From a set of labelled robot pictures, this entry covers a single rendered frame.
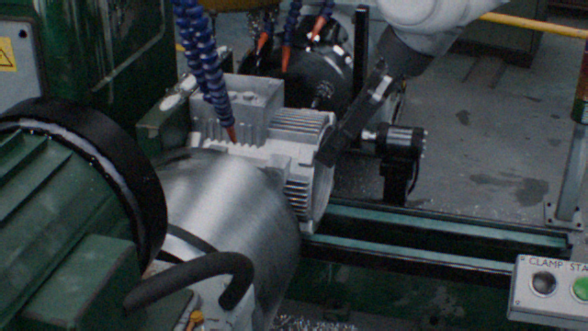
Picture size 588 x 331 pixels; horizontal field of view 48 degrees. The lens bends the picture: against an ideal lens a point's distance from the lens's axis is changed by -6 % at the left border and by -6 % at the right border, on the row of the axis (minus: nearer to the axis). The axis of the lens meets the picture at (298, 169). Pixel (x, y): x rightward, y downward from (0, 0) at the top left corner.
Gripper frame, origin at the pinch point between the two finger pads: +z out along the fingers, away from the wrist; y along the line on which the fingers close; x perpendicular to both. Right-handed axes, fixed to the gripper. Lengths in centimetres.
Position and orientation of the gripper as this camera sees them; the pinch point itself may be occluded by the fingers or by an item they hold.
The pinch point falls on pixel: (335, 144)
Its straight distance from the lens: 101.4
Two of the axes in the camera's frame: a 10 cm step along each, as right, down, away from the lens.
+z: -4.8, 6.7, 5.7
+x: 8.3, 5.5, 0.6
